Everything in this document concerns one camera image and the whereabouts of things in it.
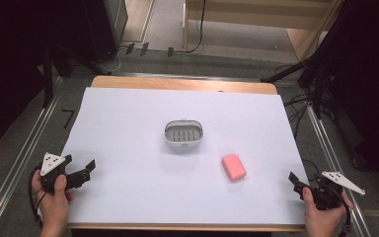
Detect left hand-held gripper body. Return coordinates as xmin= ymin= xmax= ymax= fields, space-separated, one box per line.
xmin=39 ymin=151 xmax=69 ymax=194

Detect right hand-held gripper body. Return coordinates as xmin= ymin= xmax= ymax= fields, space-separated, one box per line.
xmin=310 ymin=170 xmax=366 ymax=211

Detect pink soap bar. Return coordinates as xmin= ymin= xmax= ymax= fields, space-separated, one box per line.
xmin=221 ymin=153 xmax=248 ymax=183

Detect white soap dish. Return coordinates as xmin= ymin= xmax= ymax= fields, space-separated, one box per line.
xmin=163 ymin=118 xmax=204 ymax=148

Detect person's right hand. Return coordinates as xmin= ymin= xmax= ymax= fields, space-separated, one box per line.
xmin=301 ymin=186 xmax=355 ymax=237

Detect person's left hand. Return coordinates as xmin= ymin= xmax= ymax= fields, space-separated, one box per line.
xmin=32 ymin=169 xmax=75 ymax=231

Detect white paper sheet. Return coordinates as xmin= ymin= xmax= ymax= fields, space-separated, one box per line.
xmin=60 ymin=86 xmax=311 ymax=227

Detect black stand leg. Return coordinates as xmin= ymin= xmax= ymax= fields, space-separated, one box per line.
xmin=41 ymin=47 xmax=56 ymax=109
xmin=260 ymin=54 xmax=317 ymax=84

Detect dark curtain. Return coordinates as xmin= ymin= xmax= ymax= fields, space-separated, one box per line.
xmin=304 ymin=0 xmax=379 ymax=189

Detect wooden table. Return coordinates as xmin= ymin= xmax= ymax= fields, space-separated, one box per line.
xmin=66 ymin=75 xmax=308 ymax=232

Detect black cabinet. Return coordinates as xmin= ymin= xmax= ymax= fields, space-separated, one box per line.
xmin=80 ymin=0 xmax=129 ymax=64

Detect light wooden furniture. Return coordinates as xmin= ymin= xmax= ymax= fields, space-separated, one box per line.
xmin=182 ymin=0 xmax=344 ymax=62

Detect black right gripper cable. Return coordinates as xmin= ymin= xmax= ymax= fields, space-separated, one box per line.
xmin=335 ymin=189 xmax=353 ymax=237

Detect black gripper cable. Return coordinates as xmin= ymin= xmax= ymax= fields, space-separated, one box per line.
xmin=335 ymin=189 xmax=353 ymax=237
xmin=28 ymin=165 xmax=45 ymax=229

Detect metal floor rail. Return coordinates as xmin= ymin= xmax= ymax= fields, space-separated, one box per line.
xmin=0 ymin=77 xmax=65 ymax=237
xmin=305 ymin=98 xmax=373 ymax=237

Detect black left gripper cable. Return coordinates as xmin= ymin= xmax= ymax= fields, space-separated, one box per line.
xmin=28 ymin=165 xmax=45 ymax=229

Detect black floor cables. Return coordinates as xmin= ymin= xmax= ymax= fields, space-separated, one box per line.
xmin=282 ymin=63 xmax=337 ymax=139

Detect white floor cable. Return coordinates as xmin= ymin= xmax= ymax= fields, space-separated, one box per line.
xmin=101 ymin=44 xmax=128 ymax=75

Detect black hanging cable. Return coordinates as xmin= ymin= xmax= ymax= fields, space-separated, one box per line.
xmin=185 ymin=0 xmax=209 ymax=54

